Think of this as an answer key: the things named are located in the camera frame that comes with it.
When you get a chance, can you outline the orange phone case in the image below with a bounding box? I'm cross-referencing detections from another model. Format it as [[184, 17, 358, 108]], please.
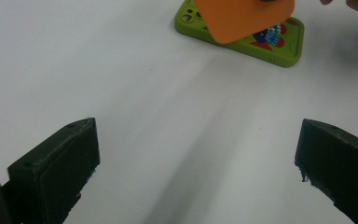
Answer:
[[193, 0, 296, 45]]

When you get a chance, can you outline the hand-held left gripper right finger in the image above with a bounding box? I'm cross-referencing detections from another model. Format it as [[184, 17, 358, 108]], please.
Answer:
[[294, 119, 358, 224]]

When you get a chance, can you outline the green clown phone case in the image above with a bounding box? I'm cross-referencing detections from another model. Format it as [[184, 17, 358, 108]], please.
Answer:
[[173, 0, 306, 69]]

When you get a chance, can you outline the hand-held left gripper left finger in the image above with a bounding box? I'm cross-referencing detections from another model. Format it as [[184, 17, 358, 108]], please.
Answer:
[[1, 117, 101, 224]]

